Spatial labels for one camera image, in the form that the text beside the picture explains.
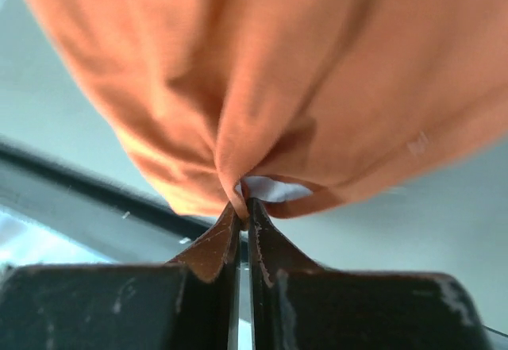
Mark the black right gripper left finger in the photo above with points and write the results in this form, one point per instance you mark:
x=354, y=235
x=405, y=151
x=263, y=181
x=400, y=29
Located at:
x=189, y=302

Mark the orange underwear white waistband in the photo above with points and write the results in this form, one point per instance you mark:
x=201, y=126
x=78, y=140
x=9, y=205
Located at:
x=335, y=99

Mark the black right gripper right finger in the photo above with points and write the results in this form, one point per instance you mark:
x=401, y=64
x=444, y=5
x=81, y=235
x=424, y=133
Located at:
x=299, y=304

